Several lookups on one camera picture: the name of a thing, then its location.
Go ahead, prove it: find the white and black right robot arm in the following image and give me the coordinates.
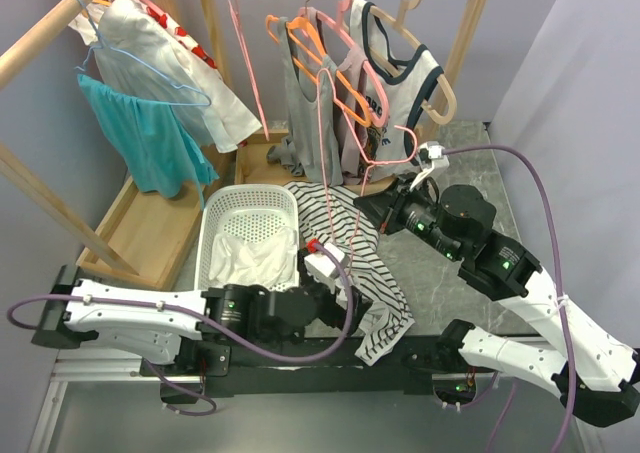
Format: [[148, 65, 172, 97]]
[[354, 175, 639, 428]]

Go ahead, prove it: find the black white striped tank top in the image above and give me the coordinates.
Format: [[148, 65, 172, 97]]
[[285, 181, 414, 366]]

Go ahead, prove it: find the mauve tank top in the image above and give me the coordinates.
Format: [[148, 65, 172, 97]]
[[299, 5, 381, 184]]

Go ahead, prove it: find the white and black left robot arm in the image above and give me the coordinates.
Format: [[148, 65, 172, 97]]
[[32, 267, 372, 375]]

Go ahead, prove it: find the grey tank top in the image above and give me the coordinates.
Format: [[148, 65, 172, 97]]
[[267, 17, 344, 186]]

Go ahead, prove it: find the thick pink plastic hanger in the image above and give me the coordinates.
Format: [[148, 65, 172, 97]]
[[291, 0, 390, 127]]

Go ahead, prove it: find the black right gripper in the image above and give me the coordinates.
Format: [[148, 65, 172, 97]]
[[352, 171, 463, 261]]

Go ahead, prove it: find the white shirt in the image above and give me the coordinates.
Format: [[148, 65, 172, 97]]
[[92, 0, 265, 154]]

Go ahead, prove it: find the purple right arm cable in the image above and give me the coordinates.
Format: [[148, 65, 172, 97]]
[[459, 144, 576, 453]]

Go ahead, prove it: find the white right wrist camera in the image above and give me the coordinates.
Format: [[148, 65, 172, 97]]
[[409, 141, 449, 191]]

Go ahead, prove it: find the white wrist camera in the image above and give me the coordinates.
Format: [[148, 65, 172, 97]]
[[409, 141, 449, 191], [304, 239, 347, 287]]

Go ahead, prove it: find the blue wire hanger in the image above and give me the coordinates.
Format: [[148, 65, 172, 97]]
[[64, 0, 213, 108]]

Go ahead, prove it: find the beige wooden hanger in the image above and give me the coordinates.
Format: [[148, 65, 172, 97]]
[[369, 0, 458, 124]]

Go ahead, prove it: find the thin pink wire hanger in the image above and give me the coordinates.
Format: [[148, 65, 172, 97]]
[[228, 0, 270, 140]]

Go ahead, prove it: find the teal garment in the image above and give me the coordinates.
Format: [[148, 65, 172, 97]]
[[77, 73, 219, 199]]

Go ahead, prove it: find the white perforated plastic basket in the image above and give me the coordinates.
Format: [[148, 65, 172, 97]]
[[194, 184, 299, 290]]

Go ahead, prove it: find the orange plastic hanger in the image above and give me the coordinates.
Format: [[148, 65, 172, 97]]
[[264, 13, 374, 129]]

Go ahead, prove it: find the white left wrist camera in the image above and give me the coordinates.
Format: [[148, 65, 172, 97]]
[[304, 239, 347, 287]]

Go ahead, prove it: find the white navy trimmed tank top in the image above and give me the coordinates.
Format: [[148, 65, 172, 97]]
[[349, 0, 444, 182]]

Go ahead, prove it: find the wooden left clothes rack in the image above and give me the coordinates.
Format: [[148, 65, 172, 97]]
[[0, 0, 236, 289]]

